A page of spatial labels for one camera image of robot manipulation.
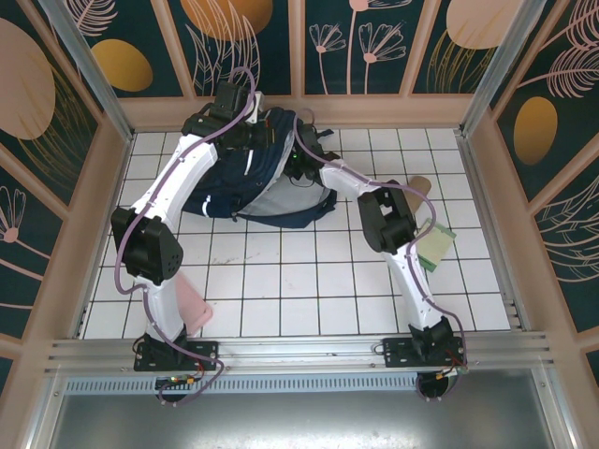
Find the navy blue school backpack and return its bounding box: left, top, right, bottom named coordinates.
left=180, top=106, right=339, bottom=230

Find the brown cylindrical pencil case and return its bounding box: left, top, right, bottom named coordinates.
left=404, top=175, right=434, bottom=221

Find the green notebook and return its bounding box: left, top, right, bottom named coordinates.
left=414, top=217, right=458, bottom=272

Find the pink soft pouch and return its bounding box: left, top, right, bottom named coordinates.
left=175, top=273, right=215, bottom=336

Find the grey metal sheet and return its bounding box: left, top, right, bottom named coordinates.
left=46, top=392, right=579, bottom=449

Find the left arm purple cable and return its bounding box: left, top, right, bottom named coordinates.
left=114, top=67, right=257, bottom=407

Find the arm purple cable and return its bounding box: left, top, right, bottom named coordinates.
left=114, top=67, right=257, bottom=407
left=293, top=108, right=469, bottom=403

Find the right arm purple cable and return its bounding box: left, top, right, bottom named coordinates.
left=293, top=108, right=469, bottom=403

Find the right aluminium side rail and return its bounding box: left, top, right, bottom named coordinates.
left=454, top=129, right=533, bottom=334

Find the left aluminium corner post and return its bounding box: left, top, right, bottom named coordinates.
left=38, top=0, right=134, bottom=143

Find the aluminium corner post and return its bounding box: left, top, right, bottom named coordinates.
left=38, top=0, right=134, bottom=143
left=460, top=0, right=558, bottom=138

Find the long aluminium base rail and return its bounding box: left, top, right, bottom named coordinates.
left=44, top=330, right=559, bottom=375

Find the grey slotted cable duct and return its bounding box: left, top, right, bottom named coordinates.
left=63, top=376, right=539, bottom=397

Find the right aluminium corner post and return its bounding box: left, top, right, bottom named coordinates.
left=460, top=0, right=558, bottom=138

